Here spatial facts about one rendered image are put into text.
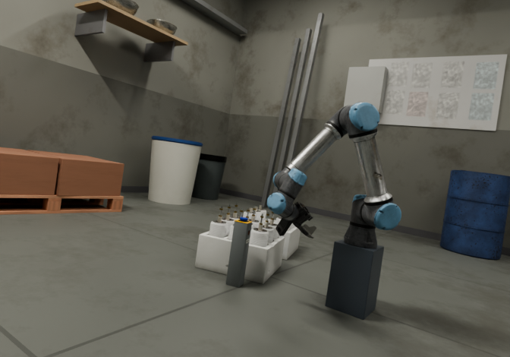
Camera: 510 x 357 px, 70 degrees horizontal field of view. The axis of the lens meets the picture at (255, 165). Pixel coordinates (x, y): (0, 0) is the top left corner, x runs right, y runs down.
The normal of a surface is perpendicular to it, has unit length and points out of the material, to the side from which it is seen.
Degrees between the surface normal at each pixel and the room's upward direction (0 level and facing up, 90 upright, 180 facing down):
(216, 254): 90
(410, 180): 90
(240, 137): 90
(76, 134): 90
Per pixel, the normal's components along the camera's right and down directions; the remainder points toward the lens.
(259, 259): -0.30, -0.03
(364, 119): 0.19, -0.08
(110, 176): 0.79, 0.12
